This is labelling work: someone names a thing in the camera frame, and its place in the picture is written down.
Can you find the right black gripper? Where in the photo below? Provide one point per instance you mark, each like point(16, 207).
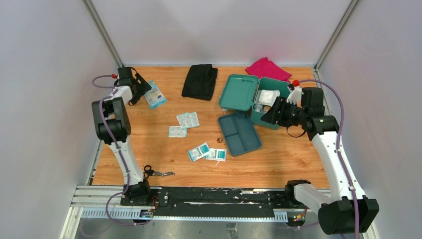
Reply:
point(275, 117)

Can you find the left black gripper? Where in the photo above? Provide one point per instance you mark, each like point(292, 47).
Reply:
point(143, 87)

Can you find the light blue mask packet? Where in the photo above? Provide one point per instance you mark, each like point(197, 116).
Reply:
point(154, 97)

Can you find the white gauze pad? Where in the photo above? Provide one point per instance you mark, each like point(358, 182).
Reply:
point(266, 97)

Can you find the teal medicine box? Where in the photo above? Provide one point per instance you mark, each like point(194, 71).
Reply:
point(240, 92)

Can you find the teal white sachet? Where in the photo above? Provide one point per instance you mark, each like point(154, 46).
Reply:
point(198, 152)
point(216, 155)

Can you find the white bottle green label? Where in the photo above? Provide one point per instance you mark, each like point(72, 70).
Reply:
point(258, 108)

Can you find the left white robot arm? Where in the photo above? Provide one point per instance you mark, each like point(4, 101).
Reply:
point(113, 127)

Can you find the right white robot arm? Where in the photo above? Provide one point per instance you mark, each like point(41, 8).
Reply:
point(333, 178)

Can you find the pink folded cloth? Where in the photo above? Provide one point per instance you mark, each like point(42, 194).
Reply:
point(267, 68)

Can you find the dark teal divided tray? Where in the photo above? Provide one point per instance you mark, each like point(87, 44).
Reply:
point(239, 133)

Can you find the bandage strips pack lower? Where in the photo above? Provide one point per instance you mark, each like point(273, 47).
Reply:
point(177, 132)

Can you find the black folded cloth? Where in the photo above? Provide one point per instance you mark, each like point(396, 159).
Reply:
point(200, 82)

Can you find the black handled scissors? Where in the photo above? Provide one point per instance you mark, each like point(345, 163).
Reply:
point(148, 171)

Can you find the black metal base rail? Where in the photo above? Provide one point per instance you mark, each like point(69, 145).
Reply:
point(192, 204)

